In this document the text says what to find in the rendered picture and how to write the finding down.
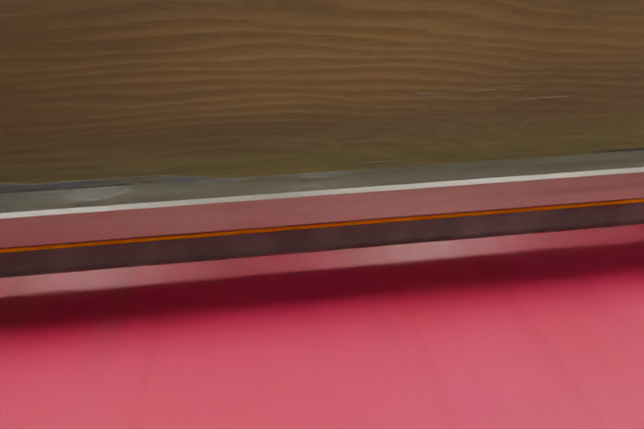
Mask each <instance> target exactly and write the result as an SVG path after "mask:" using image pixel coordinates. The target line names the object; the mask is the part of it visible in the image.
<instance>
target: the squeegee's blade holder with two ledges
mask: <svg viewBox="0 0 644 429"><path fill-rule="evenodd" d="M635 199H644V150H632V151H617V152H604V153H590V154H575V155H562V156H547V157H533V158H519V159H505V160H491V161H477V162H463V163H448V164H435V165H420V166H406V167H393V168H378V169H351V170H337V171H322V172H309V173H294V174H280V175H267V176H252V177H238V178H224V179H210V180H196V181H182V182H168V183H153V184H139V185H125V186H111V187H97V188H83V189H69V190H54V191H41V192H13V193H0V249H12V248H24V247H36V246H49V245H61V244H73V243H85V242H98V241H110V240H122V239H135V238H147V237H170V236H183V235H195V234H207V233H219V232H232V231H244V230H256V229H268V228H281V227H292V226H305V225H317V224H330V223H341V222H354V221H366V220H379V219H390V218H403V217H415V216H428V215H451V214H463V213H475V212H487V211H500V210H513V209H524V208H537V207H549V206H562V205H573V204H586V203H598V202H611V201H622V200H635Z"/></svg>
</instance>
